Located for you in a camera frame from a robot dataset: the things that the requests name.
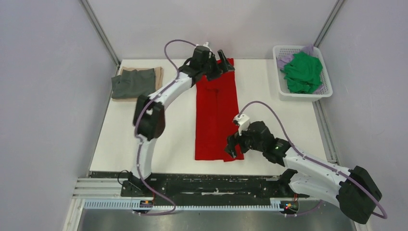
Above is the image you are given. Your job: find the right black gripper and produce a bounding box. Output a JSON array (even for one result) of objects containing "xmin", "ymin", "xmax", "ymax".
[{"xmin": 224, "ymin": 124, "xmax": 265, "ymax": 159}]

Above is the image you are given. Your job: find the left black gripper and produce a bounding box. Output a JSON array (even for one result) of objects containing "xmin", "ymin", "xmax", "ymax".
[{"xmin": 200, "ymin": 50, "xmax": 234, "ymax": 82}]

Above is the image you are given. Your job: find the red t shirt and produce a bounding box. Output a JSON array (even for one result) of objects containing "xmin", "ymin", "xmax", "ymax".
[{"xmin": 194, "ymin": 71, "xmax": 244, "ymax": 162}]

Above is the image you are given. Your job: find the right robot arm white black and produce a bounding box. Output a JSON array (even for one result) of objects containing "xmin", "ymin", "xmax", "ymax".
[{"xmin": 225, "ymin": 120, "xmax": 382, "ymax": 224}]

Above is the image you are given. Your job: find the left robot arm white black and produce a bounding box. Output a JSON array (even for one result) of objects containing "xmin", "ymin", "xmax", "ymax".
[{"xmin": 123, "ymin": 45, "xmax": 235, "ymax": 196}]

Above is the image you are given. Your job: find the lilac t shirt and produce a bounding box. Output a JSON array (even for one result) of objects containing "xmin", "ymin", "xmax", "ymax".
[{"xmin": 276, "ymin": 44, "xmax": 326, "ymax": 95}]

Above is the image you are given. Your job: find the folded beige t shirt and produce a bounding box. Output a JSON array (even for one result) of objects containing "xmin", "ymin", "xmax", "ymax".
[{"xmin": 111, "ymin": 67, "xmax": 164, "ymax": 102}]

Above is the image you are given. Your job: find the green t shirt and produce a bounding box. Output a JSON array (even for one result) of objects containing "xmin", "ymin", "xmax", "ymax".
[{"xmin": 280, "ymin": 51, "xmax": 324, "ymax": 94}]

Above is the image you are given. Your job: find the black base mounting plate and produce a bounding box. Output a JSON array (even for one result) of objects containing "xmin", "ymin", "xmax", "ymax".
[{"xmin": 90, "ymin": 170, "xmax": 295, "ymax": 205}]

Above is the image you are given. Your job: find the folded grey t shirt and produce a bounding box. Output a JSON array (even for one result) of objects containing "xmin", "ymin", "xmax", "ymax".
[{"xmin": 111, "ymin": 69, "xmax": 156, "ymax": 100}]

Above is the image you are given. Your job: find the white plastic basket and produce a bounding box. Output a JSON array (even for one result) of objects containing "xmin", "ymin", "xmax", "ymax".
[{"xmin": 272, "ymin": 45, "xmax": 333, "ymax": 102}]

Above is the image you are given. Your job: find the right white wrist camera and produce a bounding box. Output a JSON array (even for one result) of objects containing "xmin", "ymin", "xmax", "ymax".
[{"xmin": 233, "ymin": 114, "xmax": 251, "ymax": 136}]

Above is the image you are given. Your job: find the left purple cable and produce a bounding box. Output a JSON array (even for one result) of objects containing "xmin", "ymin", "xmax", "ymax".
[{"xmin": 134, "ymin": 39, "xmax": 204, "ymax": 217}]

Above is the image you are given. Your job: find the purple cable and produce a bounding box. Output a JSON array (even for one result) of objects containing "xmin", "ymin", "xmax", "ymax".
[
  {"xmin": 238, "ymin": 101, "xmax": 388, "ymax": 220},
  {"xmin": 134, "ymin": 39, "xmax": 204, "ymax": 217}
]

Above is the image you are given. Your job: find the right aluminium table rail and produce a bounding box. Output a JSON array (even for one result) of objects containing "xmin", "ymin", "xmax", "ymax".
[{"xmin": 312, "ymin": 101, "xmax": 338, "ymax": 164}]

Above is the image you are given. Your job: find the right aluminium frame post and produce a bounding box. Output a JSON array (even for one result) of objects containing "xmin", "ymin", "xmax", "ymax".
[{"xmin": 314, "ymin": 0, "xmax": 346, "ymax": 47}]

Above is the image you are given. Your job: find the aluminium frame post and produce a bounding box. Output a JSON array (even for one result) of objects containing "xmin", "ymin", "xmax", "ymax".
[
  {"xmin": 79, "ymin": 0, "xmax": 121, "ymax": 68},
  {"xmin": 314, "ymin": 0, "xmax": 346, "ymax": 47}
]

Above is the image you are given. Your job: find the left aluminium frame post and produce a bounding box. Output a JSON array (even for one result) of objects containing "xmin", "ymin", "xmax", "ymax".
[{"xmin": 79, "ymin": 0, "xmax": 121, "ymax": 68}]

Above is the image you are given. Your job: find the white slotted cable duct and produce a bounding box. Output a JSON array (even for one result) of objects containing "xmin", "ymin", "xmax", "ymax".
[{"xmin": 83, "ymin": 198, "xmax": 297, "ymax": 212}]

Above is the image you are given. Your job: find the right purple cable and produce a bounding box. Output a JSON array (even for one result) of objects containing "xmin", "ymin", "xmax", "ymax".
[{"xmin": 238, "ymin": 101, "xmax": 388, "ymax": 220}]

